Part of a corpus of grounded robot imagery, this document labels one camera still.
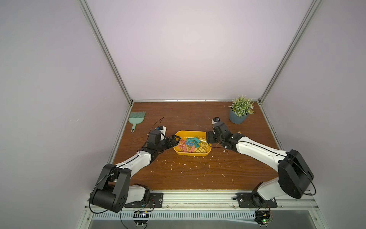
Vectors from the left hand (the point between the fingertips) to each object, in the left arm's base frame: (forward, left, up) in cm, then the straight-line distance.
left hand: (177, 139), depth 88 cm
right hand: (+4, -22, +3) cm, 22 cm away
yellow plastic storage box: (+1, -10, -6) cm, 11 cm away
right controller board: (-38, -44, -8) cm, 59 cm away
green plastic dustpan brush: (+24, +35, -9) cm, 43 cm away
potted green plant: (+21, -42, +8) cm, 48 cm away
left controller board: (-39, +17, -11) cm, 44 cm away
